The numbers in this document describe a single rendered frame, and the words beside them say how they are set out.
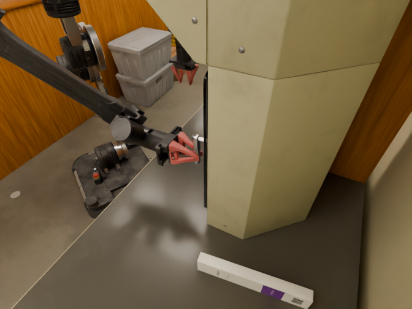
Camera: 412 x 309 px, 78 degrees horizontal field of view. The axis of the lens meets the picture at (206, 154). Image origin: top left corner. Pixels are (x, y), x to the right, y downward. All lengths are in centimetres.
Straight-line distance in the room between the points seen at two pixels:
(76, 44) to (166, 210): 84
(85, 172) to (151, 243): 135
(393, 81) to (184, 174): 64
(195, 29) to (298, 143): 28
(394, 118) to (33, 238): 207
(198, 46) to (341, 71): 23
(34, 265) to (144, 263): 137
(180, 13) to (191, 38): 4
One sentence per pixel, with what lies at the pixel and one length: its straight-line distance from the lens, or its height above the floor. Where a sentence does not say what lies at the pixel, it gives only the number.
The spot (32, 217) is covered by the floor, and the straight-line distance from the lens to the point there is 227.
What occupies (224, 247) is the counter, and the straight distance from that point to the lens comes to 73.
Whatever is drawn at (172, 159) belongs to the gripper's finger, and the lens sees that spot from 66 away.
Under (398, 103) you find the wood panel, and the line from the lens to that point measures 83.
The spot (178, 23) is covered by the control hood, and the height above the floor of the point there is 147.
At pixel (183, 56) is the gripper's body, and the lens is 100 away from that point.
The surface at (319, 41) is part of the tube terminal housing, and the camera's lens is 42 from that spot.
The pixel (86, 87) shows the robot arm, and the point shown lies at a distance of 71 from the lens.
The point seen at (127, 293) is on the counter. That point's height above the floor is 94.
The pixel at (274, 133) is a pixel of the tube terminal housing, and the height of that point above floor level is 130.
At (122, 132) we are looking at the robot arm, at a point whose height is 121.
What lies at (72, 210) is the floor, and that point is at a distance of 216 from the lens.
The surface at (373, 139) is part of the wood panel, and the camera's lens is 89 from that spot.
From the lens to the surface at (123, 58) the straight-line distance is 287.
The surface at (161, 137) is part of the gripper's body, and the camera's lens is 67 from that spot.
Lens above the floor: 159
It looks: 43 degrees down
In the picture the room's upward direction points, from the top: straight up
